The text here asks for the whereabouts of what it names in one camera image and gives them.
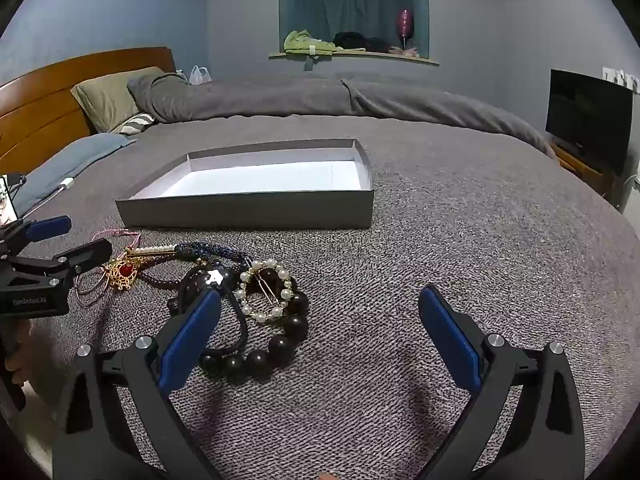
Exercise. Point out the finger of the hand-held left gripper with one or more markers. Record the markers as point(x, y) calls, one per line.
point(47, 227)
point(85, 255)

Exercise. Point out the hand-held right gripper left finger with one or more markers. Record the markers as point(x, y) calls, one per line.
point(190, 340)

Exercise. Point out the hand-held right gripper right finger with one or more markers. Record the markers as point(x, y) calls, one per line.
point(450, 340)

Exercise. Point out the round pearl hair clip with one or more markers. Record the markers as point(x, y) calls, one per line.
point(246, 276)

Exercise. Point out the grey box with white inside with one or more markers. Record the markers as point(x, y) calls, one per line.
point(250, 215)

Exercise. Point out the smartphone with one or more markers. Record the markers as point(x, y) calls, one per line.
point(7, 205)

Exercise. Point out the blue blanket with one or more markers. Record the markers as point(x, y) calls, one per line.
point(65, 160)

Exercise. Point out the grey bed blanket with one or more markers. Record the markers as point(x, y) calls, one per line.
point(450, 235)

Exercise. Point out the striped pillow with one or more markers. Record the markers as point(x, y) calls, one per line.
point(135, 122)

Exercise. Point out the wooden headboard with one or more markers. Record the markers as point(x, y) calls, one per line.
point(40, 90)

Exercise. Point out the olive pillow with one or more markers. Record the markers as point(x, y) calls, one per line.
point(107, 97)

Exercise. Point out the white plastic bag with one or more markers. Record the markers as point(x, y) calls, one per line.
point(199, 75)

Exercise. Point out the wooden stand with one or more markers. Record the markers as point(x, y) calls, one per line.
point(580, 165)

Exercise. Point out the black monitor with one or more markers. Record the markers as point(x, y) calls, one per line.
point(585, 115)

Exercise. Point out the grey duvet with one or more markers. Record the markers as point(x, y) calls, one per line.
point(300, 97)

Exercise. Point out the window sill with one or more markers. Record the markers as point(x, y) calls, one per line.
point(400, 58)

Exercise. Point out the pink fluffy item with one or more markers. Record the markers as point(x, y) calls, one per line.
point(404, 50)

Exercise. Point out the green cloth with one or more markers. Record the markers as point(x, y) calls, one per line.
point(307, 42)

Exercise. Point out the black cloth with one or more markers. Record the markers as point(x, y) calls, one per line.
point(355, 40)

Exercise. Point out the teal curtain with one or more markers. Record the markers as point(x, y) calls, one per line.
point(350, 0)

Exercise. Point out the white wall sockets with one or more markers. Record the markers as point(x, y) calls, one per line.
point(620, 77)

